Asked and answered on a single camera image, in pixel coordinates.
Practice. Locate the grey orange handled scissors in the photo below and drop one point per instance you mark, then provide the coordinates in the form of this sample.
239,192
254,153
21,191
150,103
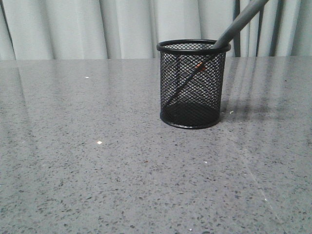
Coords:
235,27

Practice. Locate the black mesh pen cup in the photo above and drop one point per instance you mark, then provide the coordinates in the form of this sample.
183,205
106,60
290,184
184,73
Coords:
198,104

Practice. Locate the grey pleated curtain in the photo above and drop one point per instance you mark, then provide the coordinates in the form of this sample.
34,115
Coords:
131,29

